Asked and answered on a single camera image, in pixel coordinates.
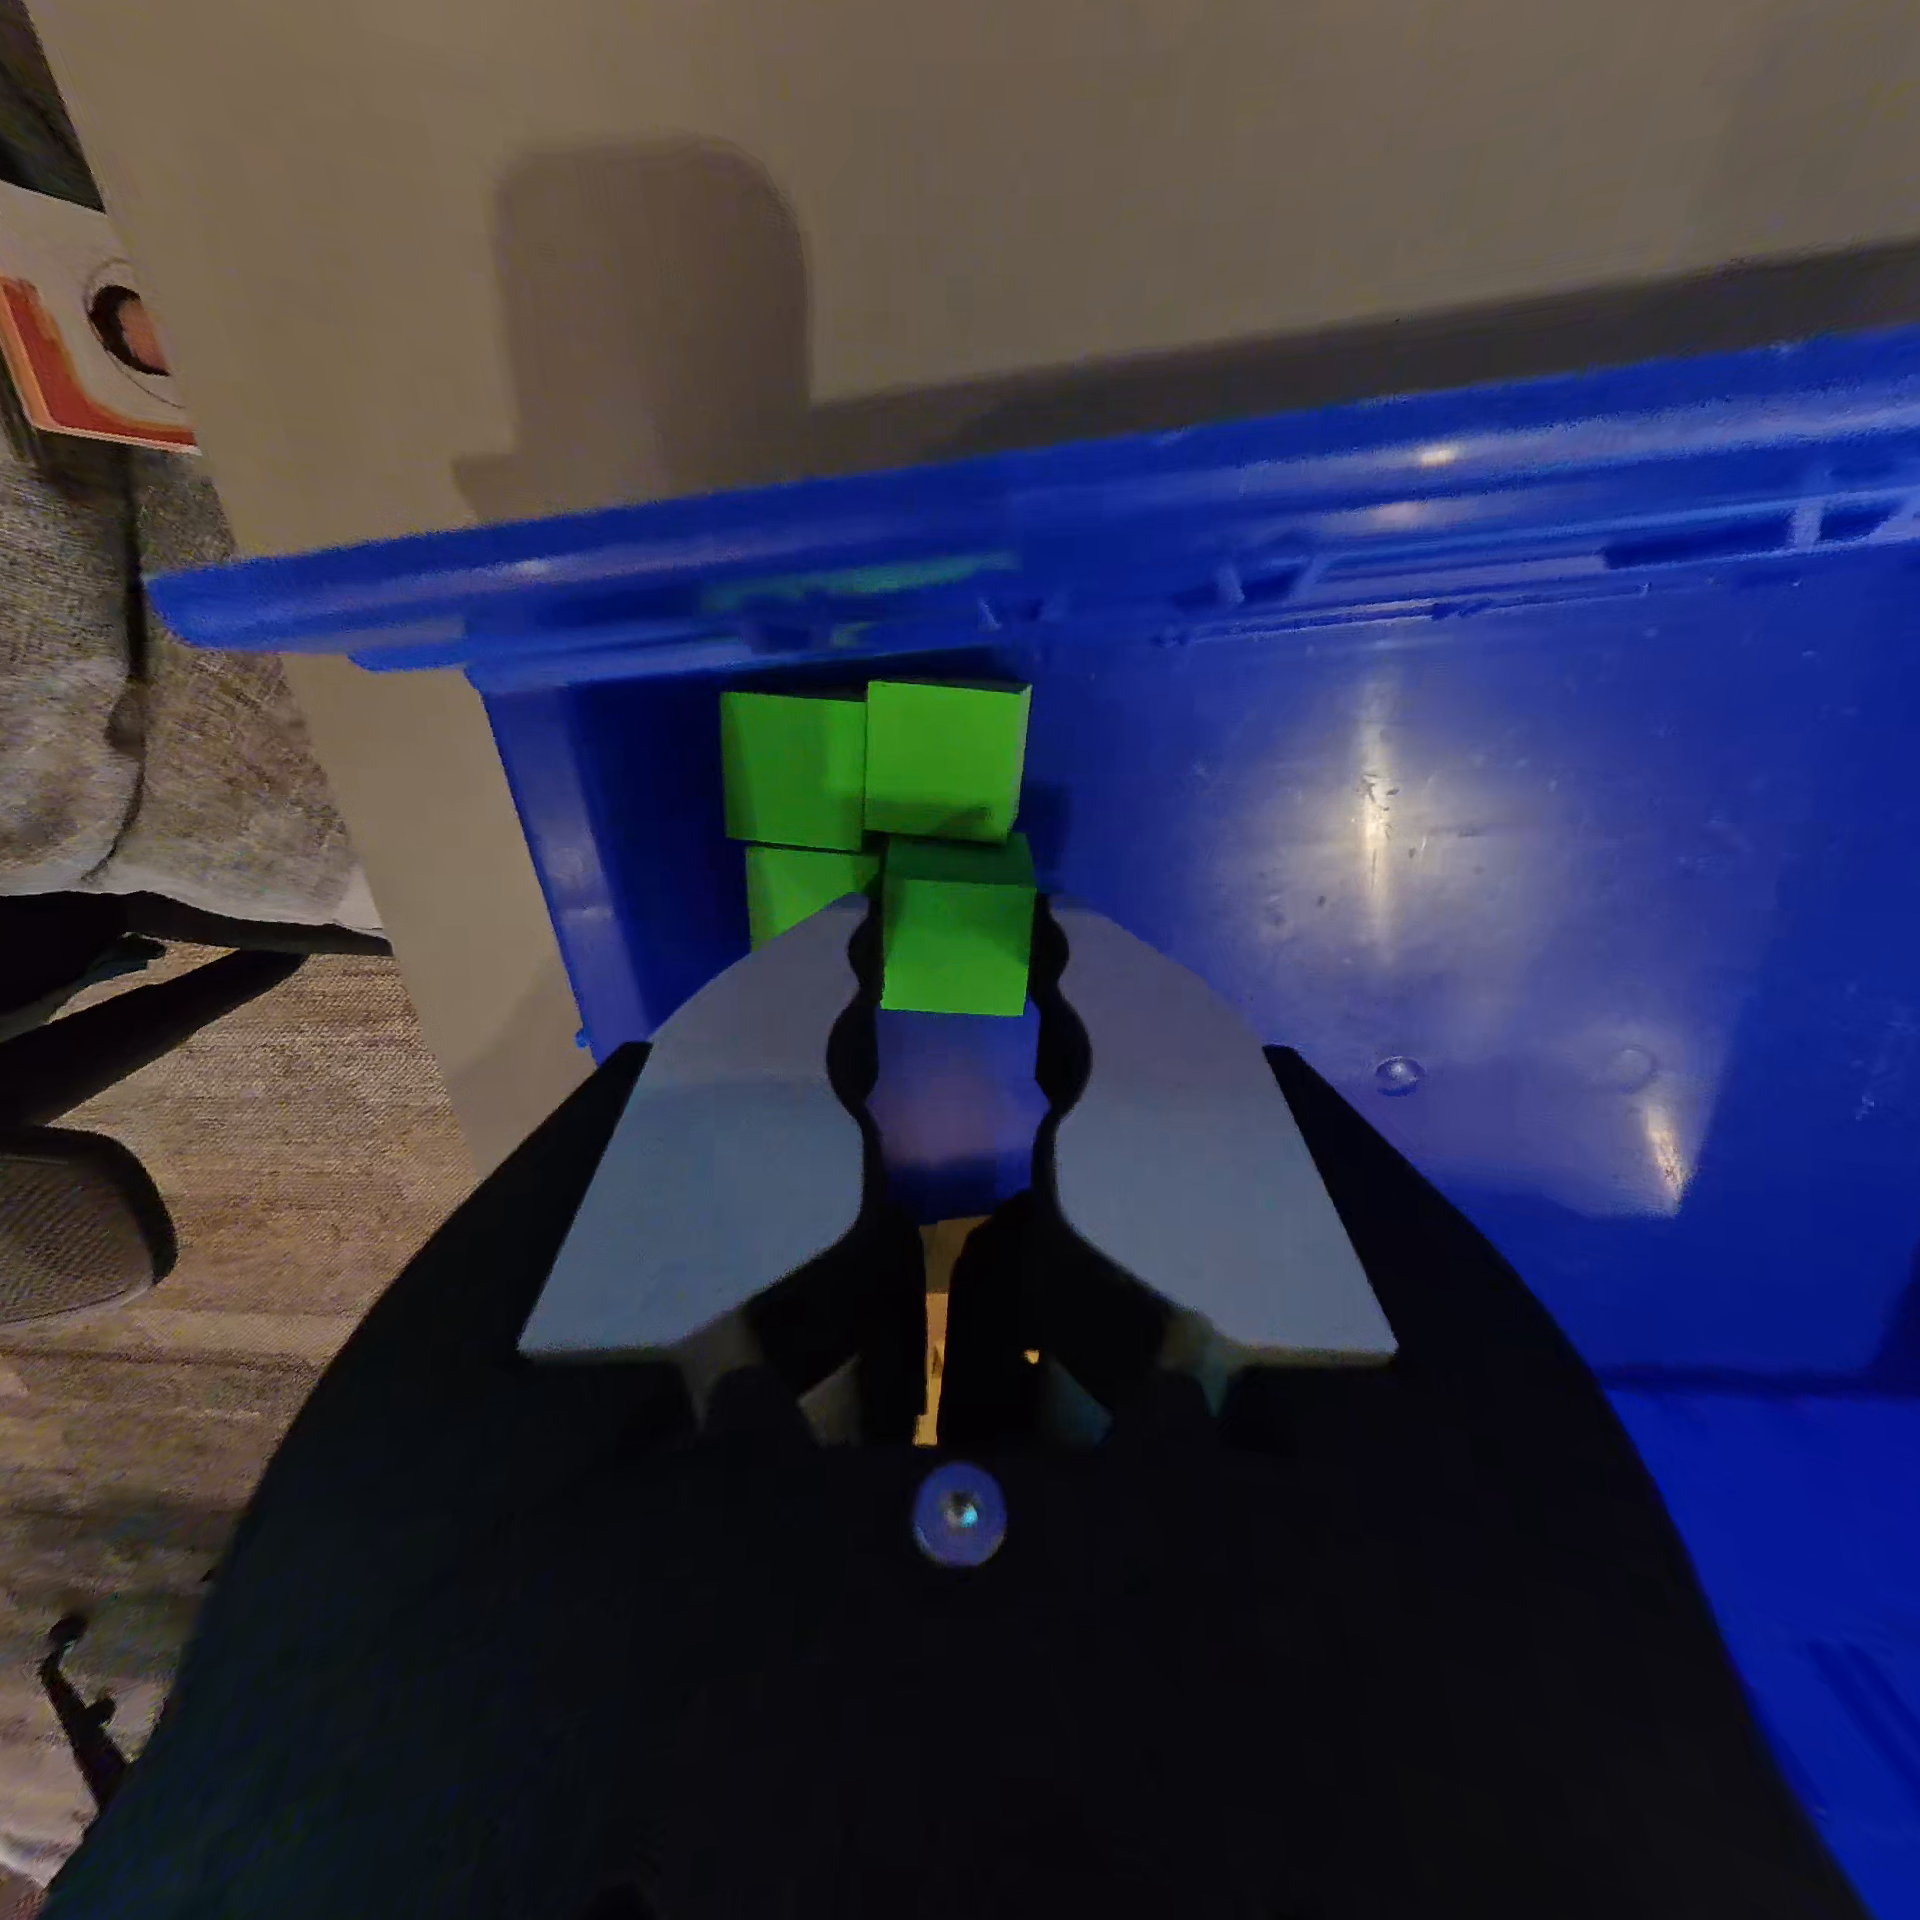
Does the mesh chair armrest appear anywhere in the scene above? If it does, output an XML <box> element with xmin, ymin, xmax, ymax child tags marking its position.
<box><xmin>0</xmin><ymin>1127</ymin><xmax>180</xmax><ymax>1327</ymax></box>

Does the green cube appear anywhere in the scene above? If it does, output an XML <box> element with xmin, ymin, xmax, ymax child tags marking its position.
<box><xmin>717</xmin><ymin>690</ymin><xmax>871</xmax><ymax>856</ymax></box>
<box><xmin>742</xmin><ymin>844</ymin><xmax>884</xmax><ymax>954</ymax></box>
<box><xmin>864</xmin><ymin>680</ymin><xmax>1035</xmax><ymax>845</ymax></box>
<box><xmin>877</xmin><ymin>835</ymin><xmax>1041</xmax><ymax>1018</ymax></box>

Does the black chair base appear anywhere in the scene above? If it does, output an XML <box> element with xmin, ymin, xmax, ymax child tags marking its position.
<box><xmin>0</xmin><ymin>891</ymin><xmax>394</xmax><ymax>1127</ymax></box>

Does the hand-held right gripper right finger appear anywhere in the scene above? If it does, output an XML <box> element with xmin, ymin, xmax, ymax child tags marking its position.
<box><xmin>1035</xmin><ymin>896</ymin><xmax>1401</xmax><ymax>1410</ymax></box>

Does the red and white box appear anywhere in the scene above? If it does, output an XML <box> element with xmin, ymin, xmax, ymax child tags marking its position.
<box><xmin>0</xmin><ymin>181</ymin><xmax>198</xmax><ymax>456</ymax></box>

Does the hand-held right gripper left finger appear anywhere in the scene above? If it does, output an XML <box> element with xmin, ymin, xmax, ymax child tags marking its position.
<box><xmin>516</xmin><ymin>891</ymin><xmax>877</xmax><ymax>1410</ymax></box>

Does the grey desk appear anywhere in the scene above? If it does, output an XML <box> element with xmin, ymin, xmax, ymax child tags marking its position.
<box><xmin>23</xmin><ymin>0</ymin><xmax>1920</xmax><ymax>1172</ymax></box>

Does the blue plastic bin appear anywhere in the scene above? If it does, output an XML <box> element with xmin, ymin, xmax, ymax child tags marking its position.
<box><xmin>143</xmin><ymin>324</ymin><xmax>1920</xmax><ymax>1920</ymax></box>

